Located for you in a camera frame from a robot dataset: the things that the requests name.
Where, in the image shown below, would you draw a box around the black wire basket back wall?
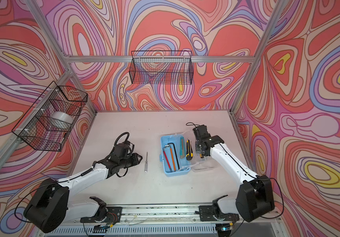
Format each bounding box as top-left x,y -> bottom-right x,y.
129,50 -> 194,86

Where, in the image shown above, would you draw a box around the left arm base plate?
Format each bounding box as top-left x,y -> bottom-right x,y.
80,206 -> 123,224

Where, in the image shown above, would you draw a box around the black wire basket left wall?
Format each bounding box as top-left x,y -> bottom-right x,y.
12,82 -> 88,152

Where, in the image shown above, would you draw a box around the red handle tool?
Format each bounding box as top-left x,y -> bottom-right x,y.
163,150 -> 172,172

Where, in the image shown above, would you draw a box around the yellow black pliers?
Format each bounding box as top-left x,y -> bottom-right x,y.
186,140 -> 193,161

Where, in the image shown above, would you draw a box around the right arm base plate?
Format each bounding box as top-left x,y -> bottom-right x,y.
195,205 -> 240,223

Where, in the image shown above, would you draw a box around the clear handle screwdriver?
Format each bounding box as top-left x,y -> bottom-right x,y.
144,152 -> 148,173

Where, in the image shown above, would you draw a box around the teal utility knife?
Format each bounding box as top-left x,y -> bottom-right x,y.
180,136 -> 186,159

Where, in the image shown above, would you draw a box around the orange black screwdriver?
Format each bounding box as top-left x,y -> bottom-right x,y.
170,147 -> 176,172

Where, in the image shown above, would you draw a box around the clear plastic box lid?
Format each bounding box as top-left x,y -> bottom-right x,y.
179,129 -> 217,172

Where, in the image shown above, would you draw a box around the blue plastic tool box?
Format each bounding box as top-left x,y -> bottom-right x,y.
160,134 -> 191,177

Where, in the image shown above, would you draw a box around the grey tape roll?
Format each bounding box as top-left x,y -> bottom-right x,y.
50,111 -> 74,130

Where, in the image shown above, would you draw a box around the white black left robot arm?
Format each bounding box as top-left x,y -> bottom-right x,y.
23,143 -> 143,233

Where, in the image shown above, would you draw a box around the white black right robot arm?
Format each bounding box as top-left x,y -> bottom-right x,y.
193,125 -> 275,222

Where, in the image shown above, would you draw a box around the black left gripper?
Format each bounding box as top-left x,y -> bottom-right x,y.
118,152 -> 144,169

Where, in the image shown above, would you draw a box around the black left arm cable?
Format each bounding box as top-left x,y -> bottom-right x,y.
112,131 -> 129,147

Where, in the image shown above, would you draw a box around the black wire basket wall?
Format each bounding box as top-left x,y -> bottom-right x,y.
12,82 -> 88,152
129,50 -> 194,86

